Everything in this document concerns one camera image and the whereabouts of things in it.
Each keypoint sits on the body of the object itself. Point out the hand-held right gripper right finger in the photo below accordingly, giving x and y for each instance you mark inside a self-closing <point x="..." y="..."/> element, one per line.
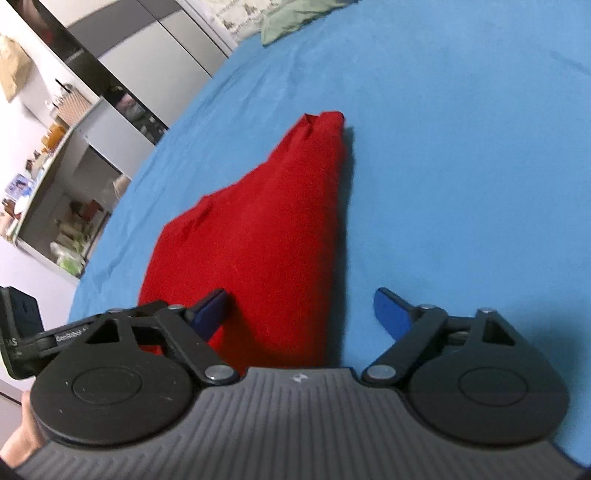
<point x="392" y="314"/>

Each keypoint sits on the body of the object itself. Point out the green pillow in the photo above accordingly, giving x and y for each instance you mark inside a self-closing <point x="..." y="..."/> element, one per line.
<point x="295" y="16"/>

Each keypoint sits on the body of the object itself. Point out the grey and white wardrobe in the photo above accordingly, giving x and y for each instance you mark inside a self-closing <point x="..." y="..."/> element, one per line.
<point x="152" y="60"/>

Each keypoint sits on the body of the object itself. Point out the wicker basket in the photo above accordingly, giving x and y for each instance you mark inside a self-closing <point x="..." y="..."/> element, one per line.
<point x="74" y="108"/>

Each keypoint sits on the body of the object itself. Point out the green packet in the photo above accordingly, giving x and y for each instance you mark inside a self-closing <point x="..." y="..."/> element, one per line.
<point x="69" y="263"/>

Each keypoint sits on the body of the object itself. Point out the person's left hand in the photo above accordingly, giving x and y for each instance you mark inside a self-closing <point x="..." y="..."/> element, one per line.
<point x="25" y="438"/>

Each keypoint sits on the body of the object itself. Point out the cream quilted headboard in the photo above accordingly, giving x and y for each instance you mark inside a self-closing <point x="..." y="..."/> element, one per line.
<point x="231" y="18"/>

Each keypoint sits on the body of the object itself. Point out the brown paper bag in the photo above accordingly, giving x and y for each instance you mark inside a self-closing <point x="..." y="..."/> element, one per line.
<point x="13" y="67"/>

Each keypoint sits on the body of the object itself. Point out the bed with blue sheet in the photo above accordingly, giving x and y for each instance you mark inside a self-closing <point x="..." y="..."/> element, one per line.
<point x="461" y="161"/>

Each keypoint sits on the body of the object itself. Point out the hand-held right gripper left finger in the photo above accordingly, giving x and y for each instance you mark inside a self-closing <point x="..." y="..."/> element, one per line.
<point x="210" y="316"/>

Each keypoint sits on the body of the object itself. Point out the white shelf desk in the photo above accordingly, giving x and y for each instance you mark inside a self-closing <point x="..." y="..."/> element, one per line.
<point x="69" y="194"/>

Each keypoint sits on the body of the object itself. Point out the red knit sweater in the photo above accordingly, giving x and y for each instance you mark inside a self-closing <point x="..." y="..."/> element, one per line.
<point x="277" y="230"/>

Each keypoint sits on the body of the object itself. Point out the blue picture card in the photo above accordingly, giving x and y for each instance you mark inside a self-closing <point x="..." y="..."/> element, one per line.
<point x="18" y="185"/>

